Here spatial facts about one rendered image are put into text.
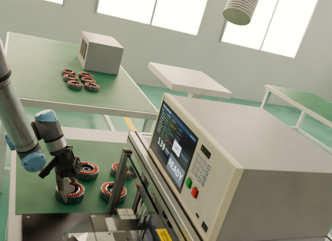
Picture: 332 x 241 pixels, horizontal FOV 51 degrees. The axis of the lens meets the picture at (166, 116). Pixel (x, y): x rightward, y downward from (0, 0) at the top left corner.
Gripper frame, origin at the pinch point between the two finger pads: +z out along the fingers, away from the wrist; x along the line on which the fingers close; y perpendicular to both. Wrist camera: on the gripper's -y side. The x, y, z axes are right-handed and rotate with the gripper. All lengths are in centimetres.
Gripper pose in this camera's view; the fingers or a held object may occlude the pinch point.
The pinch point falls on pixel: (70, 193)
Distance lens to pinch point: 149.8
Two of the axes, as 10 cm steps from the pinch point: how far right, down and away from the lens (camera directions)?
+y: 9.6, -2.2, -1.5
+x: 0.7, -3.3, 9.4
